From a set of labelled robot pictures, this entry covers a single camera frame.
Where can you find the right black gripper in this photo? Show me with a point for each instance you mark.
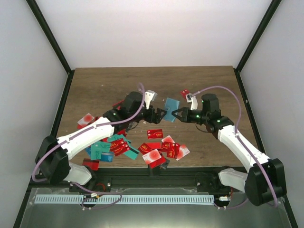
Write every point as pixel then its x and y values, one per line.
pixel 185 116

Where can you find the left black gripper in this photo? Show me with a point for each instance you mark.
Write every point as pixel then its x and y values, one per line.
pixel 157 118

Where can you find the teal leather card holder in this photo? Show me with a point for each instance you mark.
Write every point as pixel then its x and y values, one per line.
pixel 169 106

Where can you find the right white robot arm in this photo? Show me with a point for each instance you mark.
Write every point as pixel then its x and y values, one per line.
pixel 264 179

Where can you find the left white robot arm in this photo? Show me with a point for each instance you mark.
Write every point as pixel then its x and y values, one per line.
pixel 55 154

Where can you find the red vip card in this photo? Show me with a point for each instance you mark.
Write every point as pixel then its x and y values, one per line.
pixel 144 149
pixel 154 134

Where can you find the red card far right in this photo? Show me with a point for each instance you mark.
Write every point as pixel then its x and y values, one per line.
pixel 184 93

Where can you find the red gold card right pile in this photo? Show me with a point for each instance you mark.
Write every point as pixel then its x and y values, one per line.
pixel 171 149

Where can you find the red gold card pile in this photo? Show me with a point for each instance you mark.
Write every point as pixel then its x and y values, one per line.
pixel 119 146
pixel 171 149

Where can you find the white red card right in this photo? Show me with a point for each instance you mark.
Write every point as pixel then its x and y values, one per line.
pixel 183 151

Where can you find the red VIP card lower centre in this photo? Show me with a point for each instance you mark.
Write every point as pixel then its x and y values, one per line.
pixel 144 149

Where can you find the red card top pile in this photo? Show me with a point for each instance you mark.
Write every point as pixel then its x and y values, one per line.
pixel 118 104

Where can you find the white red circle card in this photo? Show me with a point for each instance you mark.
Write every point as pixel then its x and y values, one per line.
pixel 151 156

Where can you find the teal card with stripe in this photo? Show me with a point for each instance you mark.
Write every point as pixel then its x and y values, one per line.
pixel 132 152

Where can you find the blue card front left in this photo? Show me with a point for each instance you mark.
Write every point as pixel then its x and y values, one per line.
pixel 107 157

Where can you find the white red card left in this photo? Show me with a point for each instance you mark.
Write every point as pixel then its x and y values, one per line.
pixel 85 120

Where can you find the teal card front left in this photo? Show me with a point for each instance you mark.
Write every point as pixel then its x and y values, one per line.
pixel 98 148

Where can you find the dark red card table edge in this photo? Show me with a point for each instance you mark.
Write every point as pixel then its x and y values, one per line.
pixel 92 164

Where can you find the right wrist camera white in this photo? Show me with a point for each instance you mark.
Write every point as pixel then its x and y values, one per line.
pixel 192 99

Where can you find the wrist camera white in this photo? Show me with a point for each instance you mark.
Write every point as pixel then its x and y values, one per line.
pixel 192 99
pixel 149 97

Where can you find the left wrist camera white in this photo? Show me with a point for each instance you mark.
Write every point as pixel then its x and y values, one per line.
pixel 149 97

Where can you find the black frame post right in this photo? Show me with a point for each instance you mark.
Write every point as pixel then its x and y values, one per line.
pixel 274 4

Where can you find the black frame post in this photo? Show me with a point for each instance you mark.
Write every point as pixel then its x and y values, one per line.
pixel 274 4
pixel 33 5

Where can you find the light blue slotted cable duct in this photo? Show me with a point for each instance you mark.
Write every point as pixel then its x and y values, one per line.
pixel 126 199

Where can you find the black frame post left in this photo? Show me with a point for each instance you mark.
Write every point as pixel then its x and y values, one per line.
pixel 33 5

